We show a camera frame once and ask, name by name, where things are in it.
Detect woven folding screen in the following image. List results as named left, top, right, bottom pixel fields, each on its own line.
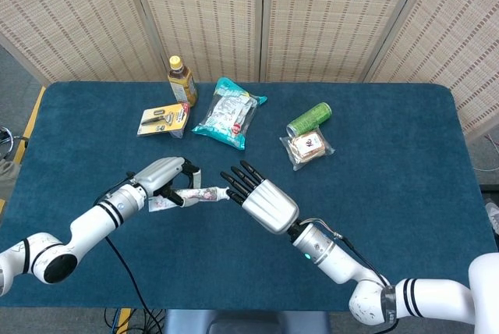
left=0, top=0, right=499, bottom=144

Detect white printed toothpaste tube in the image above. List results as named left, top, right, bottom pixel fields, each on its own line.
left=148, top=185, right=232, bottom=213

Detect chrome chair frame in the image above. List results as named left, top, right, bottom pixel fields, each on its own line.
left=0, top=126, right=30, bottom=162

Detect yellow floor tape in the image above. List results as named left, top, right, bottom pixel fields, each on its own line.
left=0, top=86, right=47, bottom=214

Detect teal clear snack bag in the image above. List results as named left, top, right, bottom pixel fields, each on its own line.
left=190, top=77, right=268, bottom=151

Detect green drink can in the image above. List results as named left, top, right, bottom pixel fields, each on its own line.
left=286, top=101, right=333, bottom=137

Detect clear wrapped sandwich pack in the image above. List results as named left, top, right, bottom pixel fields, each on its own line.
left=279, top=127, right=336, bottom=172

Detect grey sneaker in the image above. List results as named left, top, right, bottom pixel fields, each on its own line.
left=484, top=201, right=499, bottom=236

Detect black floor cables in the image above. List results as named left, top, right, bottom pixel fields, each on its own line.
left=101, top=172, right=167, bottom=334

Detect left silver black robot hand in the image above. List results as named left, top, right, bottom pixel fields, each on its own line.
left=134, top=156, right=203, bottom=208

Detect yellow carded tool package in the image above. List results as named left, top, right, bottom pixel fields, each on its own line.
left=136, top=101, right=191, bottom=140

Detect blue table cloth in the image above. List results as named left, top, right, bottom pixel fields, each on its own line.
left=0, top=81, right=488, bottom=314

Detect yellow capped tea bottle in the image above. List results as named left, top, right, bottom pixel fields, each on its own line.
left=167, top=55, right=199, bottom=108

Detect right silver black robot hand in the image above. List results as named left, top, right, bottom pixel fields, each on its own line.
left=220, top=160, right=300, bottom=235

